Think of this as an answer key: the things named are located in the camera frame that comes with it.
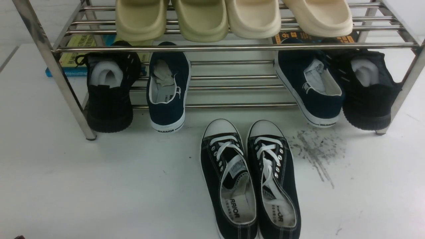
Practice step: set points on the olive green slipper right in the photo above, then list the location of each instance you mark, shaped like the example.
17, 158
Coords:
202, 20

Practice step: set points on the navy slip-on shoe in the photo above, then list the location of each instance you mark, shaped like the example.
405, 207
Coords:
170, 74
307, 76

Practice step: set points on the cream slipper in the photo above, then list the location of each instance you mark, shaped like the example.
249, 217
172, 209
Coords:
322, 18
254, 19

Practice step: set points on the olive green slipper left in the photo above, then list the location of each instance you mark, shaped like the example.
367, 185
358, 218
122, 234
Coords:
140, 20

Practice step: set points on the olive green slipper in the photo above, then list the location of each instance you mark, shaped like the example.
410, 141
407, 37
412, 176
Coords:
140, 20
202, 20

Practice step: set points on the black lace-up canvas sneaker right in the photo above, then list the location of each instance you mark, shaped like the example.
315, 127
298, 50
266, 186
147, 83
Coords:
270, 161

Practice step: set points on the cream slipper left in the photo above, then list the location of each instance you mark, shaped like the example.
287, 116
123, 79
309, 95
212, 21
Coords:
254, 19

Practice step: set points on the black knit sneaker left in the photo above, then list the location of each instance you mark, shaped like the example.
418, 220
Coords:
110, 77

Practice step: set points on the black lace-up canvas sneaker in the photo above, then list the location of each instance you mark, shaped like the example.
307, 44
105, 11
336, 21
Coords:
270, 161
229, 181

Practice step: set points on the black lace-up canvas sneaker left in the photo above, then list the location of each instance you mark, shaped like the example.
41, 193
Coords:
229, 181

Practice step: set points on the black knit sneaker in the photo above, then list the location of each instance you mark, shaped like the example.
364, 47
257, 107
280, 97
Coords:
370, 90
110, 77

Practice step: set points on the stainless steel shoe rack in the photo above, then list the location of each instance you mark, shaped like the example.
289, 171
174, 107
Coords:
381, 28

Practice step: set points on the black knit sneaker right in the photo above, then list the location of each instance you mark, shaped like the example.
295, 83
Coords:
370, 90

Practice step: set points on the black and orange book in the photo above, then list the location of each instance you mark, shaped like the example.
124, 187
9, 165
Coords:
302, 37

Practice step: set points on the cream slipper right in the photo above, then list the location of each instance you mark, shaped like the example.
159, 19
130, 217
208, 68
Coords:
322, 18

